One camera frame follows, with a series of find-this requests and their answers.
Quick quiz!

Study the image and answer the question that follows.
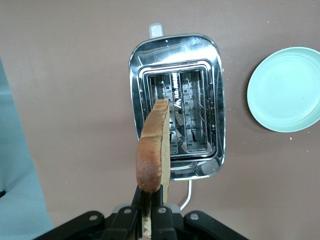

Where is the white toaster power cord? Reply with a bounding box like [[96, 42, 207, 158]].
[[179, 179, 193, 212]]

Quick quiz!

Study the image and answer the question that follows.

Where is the brown bread slice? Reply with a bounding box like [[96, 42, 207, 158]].
[[135, 98, 172, 240]]

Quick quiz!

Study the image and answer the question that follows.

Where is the beige chrome toaster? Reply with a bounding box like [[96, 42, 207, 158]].
[[128, 22, 227, 182]]

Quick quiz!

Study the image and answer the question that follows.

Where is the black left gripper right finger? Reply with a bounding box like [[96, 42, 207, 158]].
[[150, 184, 251, 240]]

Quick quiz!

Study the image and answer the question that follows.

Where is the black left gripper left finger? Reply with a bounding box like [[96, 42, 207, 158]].
[[34, 184, 145, 240]]

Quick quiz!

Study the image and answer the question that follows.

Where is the light green plate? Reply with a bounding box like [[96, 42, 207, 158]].
[[246, 46, 320, 133]]

